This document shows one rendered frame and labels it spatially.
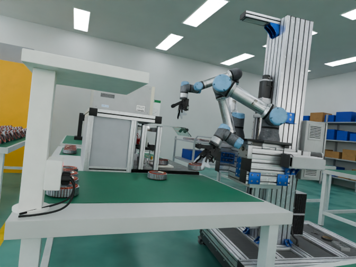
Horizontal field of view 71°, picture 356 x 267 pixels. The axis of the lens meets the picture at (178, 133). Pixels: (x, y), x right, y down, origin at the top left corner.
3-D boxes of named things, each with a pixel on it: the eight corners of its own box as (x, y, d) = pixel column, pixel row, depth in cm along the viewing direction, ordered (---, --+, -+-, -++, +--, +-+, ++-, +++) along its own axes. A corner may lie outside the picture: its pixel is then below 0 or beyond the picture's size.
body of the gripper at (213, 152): (213, 163, 165) (222, 149, 167) (203, 157, 162) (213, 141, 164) (207, 162, 172) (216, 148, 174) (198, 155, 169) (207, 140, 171)
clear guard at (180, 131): (178, 135, 199) (179, 127, 199) (191, 136, 177) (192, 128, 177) (138, 131, 187) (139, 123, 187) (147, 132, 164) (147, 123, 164)
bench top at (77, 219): (148, 156, 307) (149, 152, 307) (292, 224, 104) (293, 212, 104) (58, 150, 269) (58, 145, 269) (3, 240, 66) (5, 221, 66)
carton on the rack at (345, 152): (352, 160, 689) (353, 150, 689) (365, 161, 655) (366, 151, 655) (341, 159, 675) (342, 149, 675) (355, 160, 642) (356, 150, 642)
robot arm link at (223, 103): (210, 83, 190) (224, 147, 189) (210, 80, 179) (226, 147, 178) (225, 79, 189) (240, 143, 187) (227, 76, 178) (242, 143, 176)
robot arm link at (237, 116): (232, 125, 221) (234, 110, 221) (228, 126, 235) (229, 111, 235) (246, 127, 223) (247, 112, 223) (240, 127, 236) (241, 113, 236)
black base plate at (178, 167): (167, 161, 234) (168, 159, 234) (198, 175, 175) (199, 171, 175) (116, 158, 216) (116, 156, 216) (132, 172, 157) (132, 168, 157)
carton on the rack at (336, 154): (334, 157, 736) (335, 151, 736) (348, 159, 697) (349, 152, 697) (324, 156, 721) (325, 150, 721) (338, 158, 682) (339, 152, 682)
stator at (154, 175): (158, 181, 137) (158, 174, 137) (143, 177, 143) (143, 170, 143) (170, 179, 146) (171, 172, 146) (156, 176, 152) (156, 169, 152)
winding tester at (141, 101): (137, 117, 212) (140, 93, 212) (152, 116, 172) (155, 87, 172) (88, 111, 197) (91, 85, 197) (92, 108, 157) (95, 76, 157)
